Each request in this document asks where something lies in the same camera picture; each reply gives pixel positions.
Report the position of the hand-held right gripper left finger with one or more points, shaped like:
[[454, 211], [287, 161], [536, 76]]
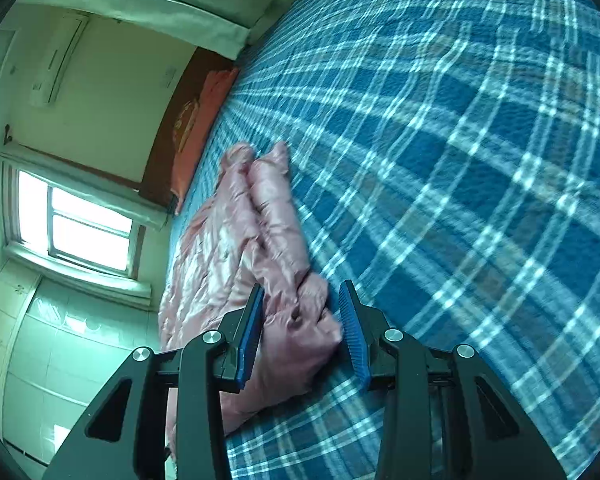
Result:
[[250, 330]]

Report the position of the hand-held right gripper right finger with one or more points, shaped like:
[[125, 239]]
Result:
[[355, 340]]

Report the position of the pink puffer jacket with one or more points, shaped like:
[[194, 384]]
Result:
[[220, 260]]

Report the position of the pink pillow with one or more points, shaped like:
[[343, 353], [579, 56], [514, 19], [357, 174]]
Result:
[[202, 160]]

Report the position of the glass door wardrobe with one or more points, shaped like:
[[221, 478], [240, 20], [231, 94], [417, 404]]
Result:
[[55, 360]]

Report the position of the bed with blue plaid sheet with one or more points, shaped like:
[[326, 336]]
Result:
[[455, 160]]

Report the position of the small brown cushion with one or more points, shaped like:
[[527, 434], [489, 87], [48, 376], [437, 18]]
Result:
[[186, 125]]

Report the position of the wooden headboard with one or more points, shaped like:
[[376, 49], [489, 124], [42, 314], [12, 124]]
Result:
[[180, 90]]

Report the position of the white air conditioner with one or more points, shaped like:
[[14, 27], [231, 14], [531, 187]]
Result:
[[55, 60]]

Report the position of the long white curtain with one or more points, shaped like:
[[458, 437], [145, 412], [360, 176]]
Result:
[[155, 10]]

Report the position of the window with white frame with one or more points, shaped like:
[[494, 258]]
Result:
[[80, 220]]

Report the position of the white wall switch panel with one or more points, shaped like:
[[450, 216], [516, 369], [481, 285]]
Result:
[[170, 75]]

